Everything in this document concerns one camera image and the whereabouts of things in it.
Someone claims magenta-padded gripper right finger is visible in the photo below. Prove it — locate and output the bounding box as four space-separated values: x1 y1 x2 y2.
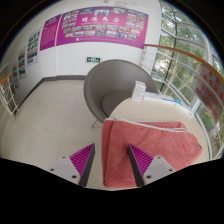
127 143 177 188

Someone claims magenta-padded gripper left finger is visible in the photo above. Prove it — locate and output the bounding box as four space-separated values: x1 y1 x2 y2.
49 143 96 188

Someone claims coral pink towel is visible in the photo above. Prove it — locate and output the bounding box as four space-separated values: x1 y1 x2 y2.
101 116 204 189

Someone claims small upright white box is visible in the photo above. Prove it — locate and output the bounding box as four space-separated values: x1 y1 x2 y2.
131 80 147 103

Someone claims white stair railing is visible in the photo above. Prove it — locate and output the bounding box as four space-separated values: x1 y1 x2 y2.
0 73 19 118

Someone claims silver red-lettered warning sign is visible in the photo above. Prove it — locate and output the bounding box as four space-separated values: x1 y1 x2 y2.
194 64 224 123

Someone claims grey round shell chair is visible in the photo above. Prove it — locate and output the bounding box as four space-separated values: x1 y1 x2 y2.
83 59 160 129

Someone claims white photo notice board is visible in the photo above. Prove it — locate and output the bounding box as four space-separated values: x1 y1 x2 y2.
26 28 43 66
11 63 20 90
17 48 28 80

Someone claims green exit sign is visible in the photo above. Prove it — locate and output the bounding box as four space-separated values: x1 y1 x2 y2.
86 56 102 64

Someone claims white railing with orange handrail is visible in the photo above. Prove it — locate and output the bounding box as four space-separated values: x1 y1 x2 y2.
141 43 224 161

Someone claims narrow magenta text poster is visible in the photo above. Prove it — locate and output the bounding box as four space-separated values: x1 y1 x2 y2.
39 13 63 52

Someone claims large magenta photo poster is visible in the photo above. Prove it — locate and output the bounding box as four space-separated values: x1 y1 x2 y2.
55 6 150 50

